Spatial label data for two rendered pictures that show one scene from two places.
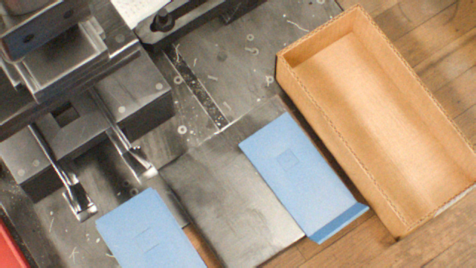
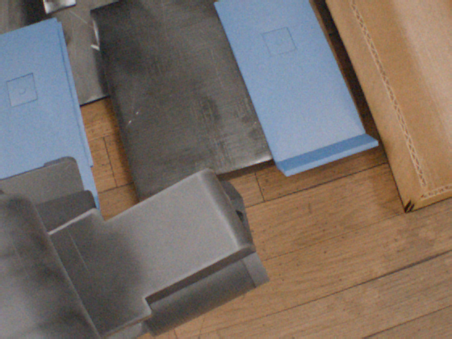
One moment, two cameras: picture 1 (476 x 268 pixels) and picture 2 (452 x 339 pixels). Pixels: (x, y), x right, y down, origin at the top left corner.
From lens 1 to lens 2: 0.41 m
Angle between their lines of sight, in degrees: 6
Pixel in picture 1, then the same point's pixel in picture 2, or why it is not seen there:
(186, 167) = (128, 16)
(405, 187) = (439, 138)
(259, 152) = (240, 19)
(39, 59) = not seen: outside the picture
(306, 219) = (282, 136)
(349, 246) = (336, 199)
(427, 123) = not seen: outside the picture
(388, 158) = (426, 90)
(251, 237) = (186, 137)
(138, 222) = (20, 62)
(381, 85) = not seen: outside the picture
